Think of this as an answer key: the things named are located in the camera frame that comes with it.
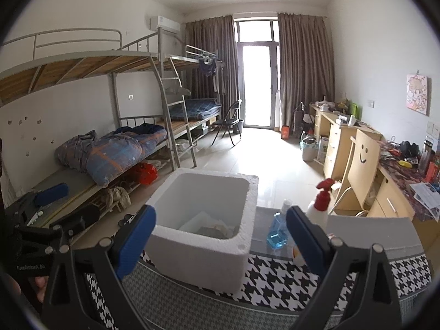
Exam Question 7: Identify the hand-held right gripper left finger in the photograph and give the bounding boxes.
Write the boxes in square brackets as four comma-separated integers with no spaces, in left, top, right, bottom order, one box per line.
[41,204,157,330]

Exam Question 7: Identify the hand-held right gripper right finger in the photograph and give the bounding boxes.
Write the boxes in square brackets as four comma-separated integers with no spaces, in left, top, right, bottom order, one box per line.
[286,205,401,330]

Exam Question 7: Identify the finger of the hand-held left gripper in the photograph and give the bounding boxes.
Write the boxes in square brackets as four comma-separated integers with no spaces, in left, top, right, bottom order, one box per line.
[15,183,69,214]
[50,206,101,237]

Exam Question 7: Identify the white foam box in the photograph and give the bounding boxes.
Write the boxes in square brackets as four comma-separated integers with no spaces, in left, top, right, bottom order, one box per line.
[145,168,259,294]

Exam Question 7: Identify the person's left hand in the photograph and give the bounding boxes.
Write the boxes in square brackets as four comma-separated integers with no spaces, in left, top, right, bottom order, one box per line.
[14,277,47,303]

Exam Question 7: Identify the blue liquid bottle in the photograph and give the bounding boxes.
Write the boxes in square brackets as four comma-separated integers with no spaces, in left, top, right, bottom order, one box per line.
[266,199,293,250]

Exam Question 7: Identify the beige cloth bundle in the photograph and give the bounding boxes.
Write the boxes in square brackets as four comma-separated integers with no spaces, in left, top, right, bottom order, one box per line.
[103,186,131,210]

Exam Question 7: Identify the houndstooth tablecloth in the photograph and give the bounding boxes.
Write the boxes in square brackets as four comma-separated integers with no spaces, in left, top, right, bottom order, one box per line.
[82,206,432,330]

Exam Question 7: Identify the white spray bottle red pump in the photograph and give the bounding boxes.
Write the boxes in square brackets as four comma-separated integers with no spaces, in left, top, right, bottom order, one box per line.
[292,178,337,267]

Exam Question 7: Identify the red bag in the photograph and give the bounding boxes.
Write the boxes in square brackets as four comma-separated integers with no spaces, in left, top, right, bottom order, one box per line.
[132,163,159,186]

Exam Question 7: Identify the blue patterned quilt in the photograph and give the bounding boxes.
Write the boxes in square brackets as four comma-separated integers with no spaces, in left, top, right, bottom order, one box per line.
[56,124,168,186]

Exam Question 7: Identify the filled waste bucket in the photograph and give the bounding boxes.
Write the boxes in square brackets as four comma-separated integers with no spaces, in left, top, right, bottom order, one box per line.
[301,137,318,162]

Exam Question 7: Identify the wooden chair with smiley face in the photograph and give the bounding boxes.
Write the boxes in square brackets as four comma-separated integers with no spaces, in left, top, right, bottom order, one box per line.
[332,129,382,217]

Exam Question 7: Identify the wooden desk with patterned cover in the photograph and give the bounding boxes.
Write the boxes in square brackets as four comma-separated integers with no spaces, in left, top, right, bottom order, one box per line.
[366,141,440,222]

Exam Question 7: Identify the plain wooden desk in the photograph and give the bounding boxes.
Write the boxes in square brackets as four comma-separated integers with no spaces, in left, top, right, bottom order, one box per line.
[309,103,382,179]

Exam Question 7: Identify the metal bunk bed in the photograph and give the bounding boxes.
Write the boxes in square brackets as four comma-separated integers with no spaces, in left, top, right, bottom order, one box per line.
[0,29,198,234]
[168,45,224,152]

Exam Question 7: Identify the printed papers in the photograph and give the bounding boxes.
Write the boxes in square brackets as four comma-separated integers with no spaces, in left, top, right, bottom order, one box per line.
[411,181,440,221]

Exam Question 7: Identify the metal bed ladder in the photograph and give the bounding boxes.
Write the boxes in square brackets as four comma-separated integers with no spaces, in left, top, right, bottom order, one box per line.
[149,55,198,171]

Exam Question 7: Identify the black headphones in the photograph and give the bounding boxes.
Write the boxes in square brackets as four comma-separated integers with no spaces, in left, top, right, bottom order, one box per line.
[400,141,420,157]

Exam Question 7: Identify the black folding chair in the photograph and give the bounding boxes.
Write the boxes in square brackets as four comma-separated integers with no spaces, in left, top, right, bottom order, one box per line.
[211,100,243,147]

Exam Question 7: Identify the blue checked bedding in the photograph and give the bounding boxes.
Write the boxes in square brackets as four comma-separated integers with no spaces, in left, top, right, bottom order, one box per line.
[171,98,222,119]

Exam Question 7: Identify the clear water bottle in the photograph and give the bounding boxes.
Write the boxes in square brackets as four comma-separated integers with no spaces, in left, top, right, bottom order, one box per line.
[419,137,434,172]

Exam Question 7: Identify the glass balcony door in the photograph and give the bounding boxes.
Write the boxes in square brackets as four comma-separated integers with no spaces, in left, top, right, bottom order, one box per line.
[234,19,280,129]

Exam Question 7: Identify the brown curtain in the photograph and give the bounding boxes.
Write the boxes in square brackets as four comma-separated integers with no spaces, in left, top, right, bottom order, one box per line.
[184,15,239,134]
[278,13,336,131]

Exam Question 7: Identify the dark hanging clothes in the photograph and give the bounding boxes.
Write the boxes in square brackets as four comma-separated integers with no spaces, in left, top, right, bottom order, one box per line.
[199,57,219,76]

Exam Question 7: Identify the white air conditioner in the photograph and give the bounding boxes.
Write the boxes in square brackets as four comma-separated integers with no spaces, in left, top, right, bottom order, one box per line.
[149,15,181,35]

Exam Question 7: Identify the cartoon wall picture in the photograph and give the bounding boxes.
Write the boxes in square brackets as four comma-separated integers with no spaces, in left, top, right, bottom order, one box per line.
[406,74,431,116]

